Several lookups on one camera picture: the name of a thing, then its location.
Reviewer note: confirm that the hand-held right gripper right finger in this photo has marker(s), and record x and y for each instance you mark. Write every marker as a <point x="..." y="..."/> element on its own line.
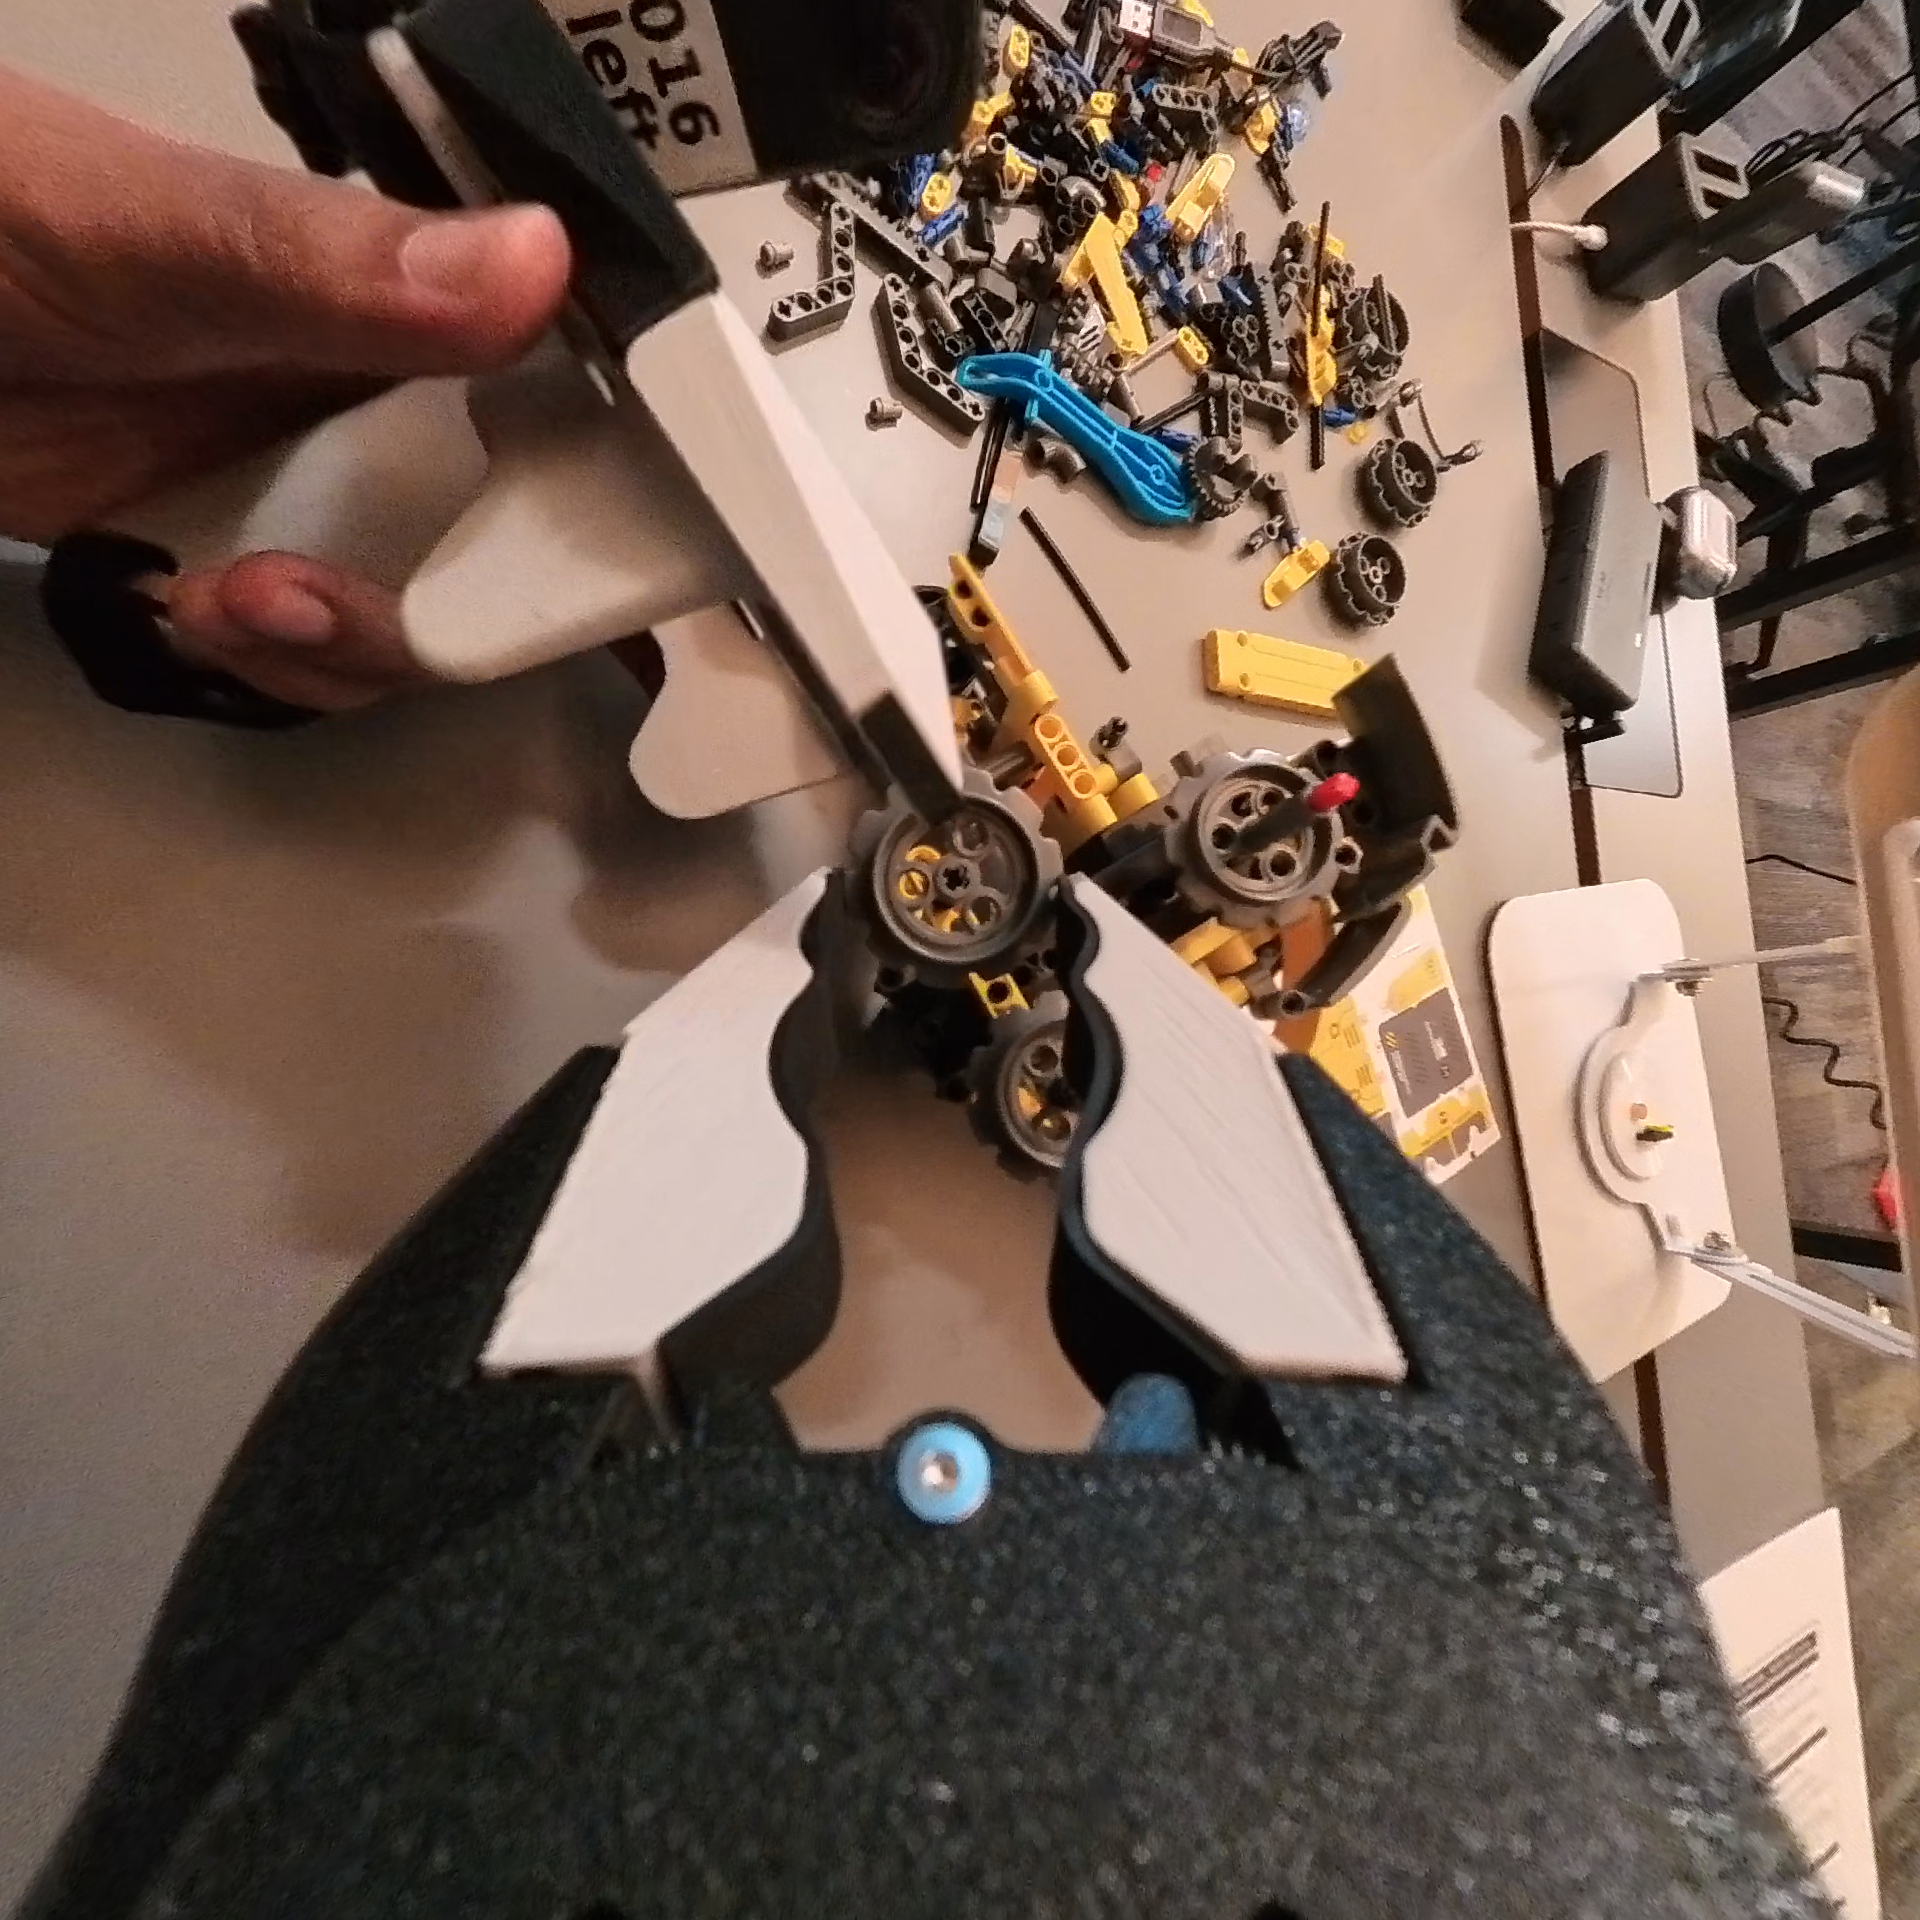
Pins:
<point x="1214" y="1201"/>

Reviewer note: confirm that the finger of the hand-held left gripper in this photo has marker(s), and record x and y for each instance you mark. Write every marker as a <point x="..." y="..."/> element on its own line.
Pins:
<point x="750" y="451"/>
<point x="914" y="749"/>

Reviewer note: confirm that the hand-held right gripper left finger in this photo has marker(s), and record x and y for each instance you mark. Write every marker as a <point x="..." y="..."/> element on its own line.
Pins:
<point x="645" y="1201"/>

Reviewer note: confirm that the yellow toy vehicle model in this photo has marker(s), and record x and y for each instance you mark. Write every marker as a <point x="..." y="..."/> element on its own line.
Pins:
<point x="1050" y="733"/>

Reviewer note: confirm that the grey toy wheel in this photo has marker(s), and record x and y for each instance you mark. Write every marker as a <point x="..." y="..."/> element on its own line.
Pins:
<point x="948" y="884"/>

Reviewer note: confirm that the pile of toy building pieces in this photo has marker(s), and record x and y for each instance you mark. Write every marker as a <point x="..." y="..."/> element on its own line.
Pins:
<point x="1094" y="254"/>

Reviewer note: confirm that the person's left hand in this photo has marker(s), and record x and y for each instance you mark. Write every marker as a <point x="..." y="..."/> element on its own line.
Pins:
<point x="225" y="300"/>

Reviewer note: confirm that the black toy axle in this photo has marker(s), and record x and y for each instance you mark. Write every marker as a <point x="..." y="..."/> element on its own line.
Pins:
<point x="1075" y="588"/>

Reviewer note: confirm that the yellow grey sticker sheet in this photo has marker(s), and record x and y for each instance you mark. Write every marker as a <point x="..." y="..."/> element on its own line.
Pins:
<point x="1425" y="1050"/>

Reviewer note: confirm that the bright blue toy blade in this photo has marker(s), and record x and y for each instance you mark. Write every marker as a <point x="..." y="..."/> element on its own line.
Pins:
<point x="1108" y="451"/>

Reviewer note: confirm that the yellow toy panel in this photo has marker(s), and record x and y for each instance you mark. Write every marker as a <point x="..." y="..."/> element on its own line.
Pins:
<point x="1275" y="667"/>

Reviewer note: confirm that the white book stand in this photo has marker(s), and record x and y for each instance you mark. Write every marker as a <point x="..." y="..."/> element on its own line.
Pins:
<point x="1560" y="1050"/>

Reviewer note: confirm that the small black toy wheel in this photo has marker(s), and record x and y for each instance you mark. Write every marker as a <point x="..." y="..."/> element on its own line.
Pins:
<point x="1402" y="473"/>
<point x="1364" y="578"/>

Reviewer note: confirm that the dark grey rectangular pad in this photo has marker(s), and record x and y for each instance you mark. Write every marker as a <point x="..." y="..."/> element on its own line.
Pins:
<point x="1642" y="749"/>

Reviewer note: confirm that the black power hub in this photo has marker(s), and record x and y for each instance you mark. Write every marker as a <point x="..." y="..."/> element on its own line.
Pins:
<point x="1597" y="585"/>

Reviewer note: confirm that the small silver device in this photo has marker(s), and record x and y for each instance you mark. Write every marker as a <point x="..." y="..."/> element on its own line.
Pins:
<point x="1698" y="540"/>

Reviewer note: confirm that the small black box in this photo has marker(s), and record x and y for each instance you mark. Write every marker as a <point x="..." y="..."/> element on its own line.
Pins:
<point x="1515" y="19"/>

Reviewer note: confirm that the black charger case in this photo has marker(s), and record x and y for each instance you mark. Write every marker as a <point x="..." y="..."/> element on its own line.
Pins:
<point x="1597" y="89"/>

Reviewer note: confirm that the black slotted charger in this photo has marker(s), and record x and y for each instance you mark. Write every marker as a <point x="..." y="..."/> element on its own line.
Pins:
<point x="1680" y="225"/>

